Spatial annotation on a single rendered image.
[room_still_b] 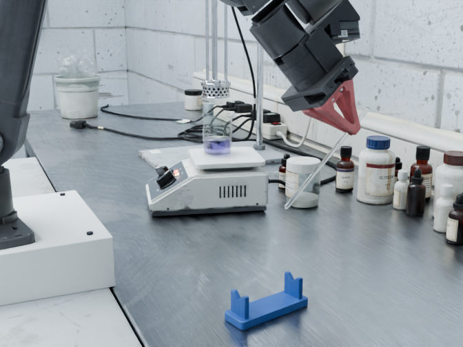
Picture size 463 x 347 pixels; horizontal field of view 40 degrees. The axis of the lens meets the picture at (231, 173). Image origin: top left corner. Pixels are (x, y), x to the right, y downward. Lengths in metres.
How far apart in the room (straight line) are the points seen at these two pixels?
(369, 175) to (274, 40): 0.39
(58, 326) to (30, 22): 0.36
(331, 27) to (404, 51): 0.49
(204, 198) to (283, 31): 0.35
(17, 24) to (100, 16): 2.61
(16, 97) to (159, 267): 0.29
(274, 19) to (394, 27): 0.59
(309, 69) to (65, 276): 0.40
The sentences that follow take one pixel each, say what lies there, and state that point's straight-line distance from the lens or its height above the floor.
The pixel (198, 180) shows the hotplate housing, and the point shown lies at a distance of 1.04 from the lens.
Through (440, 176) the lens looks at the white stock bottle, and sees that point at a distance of 1.08.
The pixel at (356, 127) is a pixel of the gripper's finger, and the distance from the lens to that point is 0.89.
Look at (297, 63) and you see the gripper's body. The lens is 0.83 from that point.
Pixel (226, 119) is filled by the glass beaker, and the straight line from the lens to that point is 1.08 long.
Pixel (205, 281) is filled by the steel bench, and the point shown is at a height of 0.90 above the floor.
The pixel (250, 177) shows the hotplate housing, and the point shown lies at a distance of 1.06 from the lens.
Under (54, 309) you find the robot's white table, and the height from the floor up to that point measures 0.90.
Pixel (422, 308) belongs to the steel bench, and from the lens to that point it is 0.79.
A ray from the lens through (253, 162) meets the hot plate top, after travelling 1.06.
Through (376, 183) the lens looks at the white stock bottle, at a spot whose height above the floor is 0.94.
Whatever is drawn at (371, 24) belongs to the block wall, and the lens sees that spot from 1.44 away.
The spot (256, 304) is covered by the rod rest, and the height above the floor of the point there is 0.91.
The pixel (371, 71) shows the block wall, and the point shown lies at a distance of 1.44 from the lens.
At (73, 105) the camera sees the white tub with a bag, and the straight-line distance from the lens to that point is 2.01.
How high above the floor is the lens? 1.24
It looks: 15 degrees down
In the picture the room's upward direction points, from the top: straight up
